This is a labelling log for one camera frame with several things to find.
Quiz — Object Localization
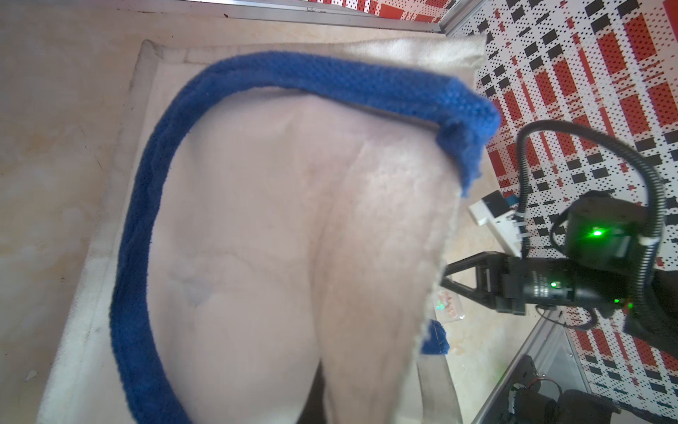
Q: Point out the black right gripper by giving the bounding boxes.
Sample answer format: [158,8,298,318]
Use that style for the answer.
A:
[441,252,629,310]

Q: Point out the pink compass set case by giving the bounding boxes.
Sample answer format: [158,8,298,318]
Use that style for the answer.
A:
[433,287,465,324]

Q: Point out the white canvas bag blue handles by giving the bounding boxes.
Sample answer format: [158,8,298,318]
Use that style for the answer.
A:
[37,36,499,423]

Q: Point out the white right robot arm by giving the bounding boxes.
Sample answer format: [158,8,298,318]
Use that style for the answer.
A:
[441,252,677,357]

